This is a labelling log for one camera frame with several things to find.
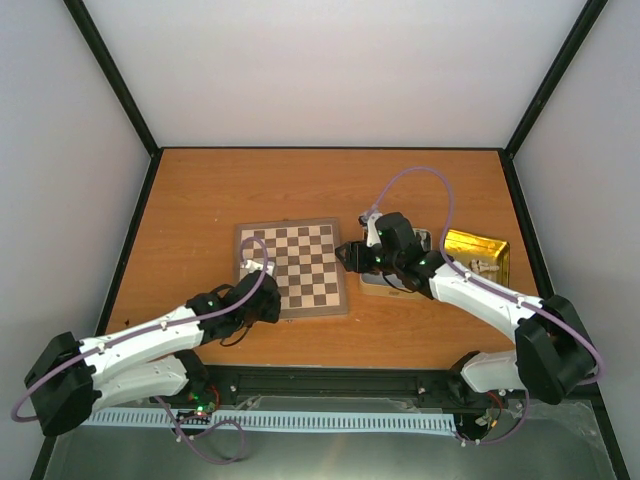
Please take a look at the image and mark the small electronics board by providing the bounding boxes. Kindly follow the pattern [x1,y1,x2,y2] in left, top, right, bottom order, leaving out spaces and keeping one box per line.
[189,387,220,416]

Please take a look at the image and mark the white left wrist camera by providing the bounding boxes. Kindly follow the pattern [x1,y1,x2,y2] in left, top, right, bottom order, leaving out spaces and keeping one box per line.
[239,259,276,277]

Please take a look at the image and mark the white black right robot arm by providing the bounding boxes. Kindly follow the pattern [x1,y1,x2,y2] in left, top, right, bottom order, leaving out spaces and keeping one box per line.
[335,212,601,405]

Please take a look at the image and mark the gold tin tray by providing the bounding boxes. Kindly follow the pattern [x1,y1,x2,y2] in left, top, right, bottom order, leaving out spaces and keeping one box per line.
[444,229,510,287]

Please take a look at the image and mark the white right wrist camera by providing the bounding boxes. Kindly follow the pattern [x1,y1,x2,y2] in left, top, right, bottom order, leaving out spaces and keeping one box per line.
[358,210,382,248]

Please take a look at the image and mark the white chess pieces pile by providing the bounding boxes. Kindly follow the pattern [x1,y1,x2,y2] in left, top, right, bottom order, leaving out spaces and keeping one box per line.
[470,259,501,275]

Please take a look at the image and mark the wooden chessboard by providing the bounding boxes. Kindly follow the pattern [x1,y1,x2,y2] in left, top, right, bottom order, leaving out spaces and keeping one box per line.
[234,217,348,320]

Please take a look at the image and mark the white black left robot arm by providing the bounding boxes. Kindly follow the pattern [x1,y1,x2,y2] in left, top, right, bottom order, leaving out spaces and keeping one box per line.
[25,271,281,437]

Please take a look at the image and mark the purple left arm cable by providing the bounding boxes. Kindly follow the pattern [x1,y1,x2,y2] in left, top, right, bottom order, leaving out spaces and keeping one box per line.
[10,237,271,426]

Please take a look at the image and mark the light blue cable duct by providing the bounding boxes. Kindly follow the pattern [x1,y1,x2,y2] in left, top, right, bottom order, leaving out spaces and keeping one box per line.
[84,407,456,436]

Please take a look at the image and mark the black aluminium frame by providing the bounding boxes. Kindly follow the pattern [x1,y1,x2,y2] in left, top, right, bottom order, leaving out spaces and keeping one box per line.
[29,0,631,480]

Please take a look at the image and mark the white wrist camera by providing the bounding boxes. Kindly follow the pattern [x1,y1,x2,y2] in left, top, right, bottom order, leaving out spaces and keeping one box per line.
[358,210,382,248]
[239,259,276,277]

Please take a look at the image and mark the silver tin tray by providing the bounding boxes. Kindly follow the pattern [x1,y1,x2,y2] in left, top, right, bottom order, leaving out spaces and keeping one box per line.
[358,227,435,301]

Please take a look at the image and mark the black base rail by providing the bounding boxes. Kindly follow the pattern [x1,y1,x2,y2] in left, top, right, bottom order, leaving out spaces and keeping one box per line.
[59,364,599,416]

